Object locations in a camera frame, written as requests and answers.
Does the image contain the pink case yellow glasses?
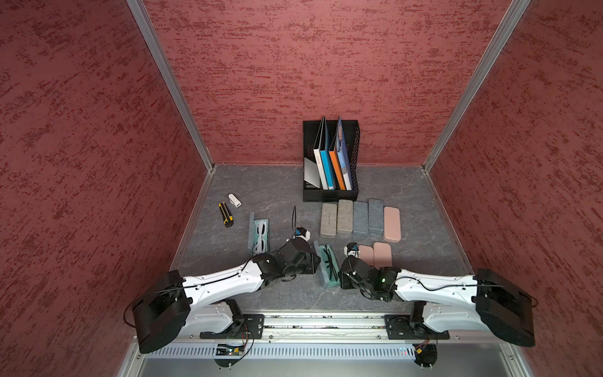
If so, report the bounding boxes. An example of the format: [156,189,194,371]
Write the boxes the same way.
[373,242,393,269]

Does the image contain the pink case dark sunglasses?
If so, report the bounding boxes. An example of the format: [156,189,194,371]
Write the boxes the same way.
[358,245,375,265]

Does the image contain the green case black glasses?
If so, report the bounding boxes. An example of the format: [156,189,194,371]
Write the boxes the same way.
[313,241,341,288]

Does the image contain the grey case white glasses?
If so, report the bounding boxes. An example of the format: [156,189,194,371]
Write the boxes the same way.
[247,212,270,255]

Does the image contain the grey case blue glasses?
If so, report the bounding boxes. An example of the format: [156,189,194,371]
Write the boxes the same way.
[367,198,384,235]

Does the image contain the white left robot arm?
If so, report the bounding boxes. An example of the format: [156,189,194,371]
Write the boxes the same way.
[131,237,321,354]

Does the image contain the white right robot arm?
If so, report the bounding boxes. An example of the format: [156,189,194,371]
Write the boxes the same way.
[340,256,535,347]

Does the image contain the white grey book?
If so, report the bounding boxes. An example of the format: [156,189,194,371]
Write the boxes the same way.
[303,119,328,190]

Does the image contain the small white cylinder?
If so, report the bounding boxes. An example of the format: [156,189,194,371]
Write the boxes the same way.
[228,193,242,208]

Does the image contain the orange book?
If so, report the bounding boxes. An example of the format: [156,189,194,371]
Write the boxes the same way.
[328,136,346,190]

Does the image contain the teal book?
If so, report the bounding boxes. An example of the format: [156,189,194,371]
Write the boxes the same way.
[320,117,335,190]

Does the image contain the blue folder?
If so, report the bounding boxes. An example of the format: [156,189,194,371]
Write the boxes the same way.
[335,118,353,190]

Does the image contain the black mesh file holder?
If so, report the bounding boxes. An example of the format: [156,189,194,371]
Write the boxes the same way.
[301,120,361,202]

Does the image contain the perforated vent strip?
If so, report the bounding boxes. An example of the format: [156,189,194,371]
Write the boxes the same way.
[148,342,416,361]

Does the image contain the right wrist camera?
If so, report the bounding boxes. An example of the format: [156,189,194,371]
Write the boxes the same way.
[344,242,361,258]

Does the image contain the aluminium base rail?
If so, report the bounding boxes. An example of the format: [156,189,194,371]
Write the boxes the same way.
[140,309,514,344]

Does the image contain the aluminium left corner post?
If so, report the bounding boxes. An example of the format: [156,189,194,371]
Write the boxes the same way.
[127,0,215,174]

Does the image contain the aluminium corner post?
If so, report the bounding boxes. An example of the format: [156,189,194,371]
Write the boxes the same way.
[127,0,215,174]
[422,0,531,175]

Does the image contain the aluminium right corner post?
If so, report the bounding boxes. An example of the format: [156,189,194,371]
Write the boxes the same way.
[422,0,531,175]

